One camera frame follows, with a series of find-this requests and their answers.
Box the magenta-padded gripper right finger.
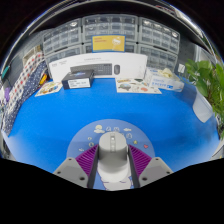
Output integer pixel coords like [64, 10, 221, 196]
[127, 144, 174, 189]

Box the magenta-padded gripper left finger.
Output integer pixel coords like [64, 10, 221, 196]
[53, 144, 100, 189]

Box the grey computer mouse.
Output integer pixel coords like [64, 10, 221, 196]
[96, 131, 132, 184]

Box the round blue printed mouse pad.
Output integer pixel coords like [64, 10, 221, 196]
[66, 118, 156, 191]

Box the white plant pot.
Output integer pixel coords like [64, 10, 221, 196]
[192, 96, 214, 124]

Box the white tissue box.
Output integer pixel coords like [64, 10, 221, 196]
[143, 67, 185, 93]

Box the small black box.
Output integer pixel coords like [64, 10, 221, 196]
[61, 69, 95, 90]

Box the yellow plastic object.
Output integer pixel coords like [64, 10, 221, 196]
[39, 73, 48, 86]

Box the green leafy plant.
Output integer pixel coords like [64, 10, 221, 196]
[184, 59, 224, 139]

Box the purple plastic object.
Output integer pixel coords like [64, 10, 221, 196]
[3, 87, 11, 103]

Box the red blue checkered cloth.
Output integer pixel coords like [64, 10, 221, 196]
[8, 52, 46, 108]

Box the long white keyboard box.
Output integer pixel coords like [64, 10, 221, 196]
[48, 53, 148, 82]

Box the teal object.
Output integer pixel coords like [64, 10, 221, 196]
[0, 64, 10, 79]

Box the white woven basket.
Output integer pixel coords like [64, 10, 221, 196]
[22, 44, 44, 67]

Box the yellow and blue box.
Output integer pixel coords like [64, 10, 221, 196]
[91, 34, 126, 53]

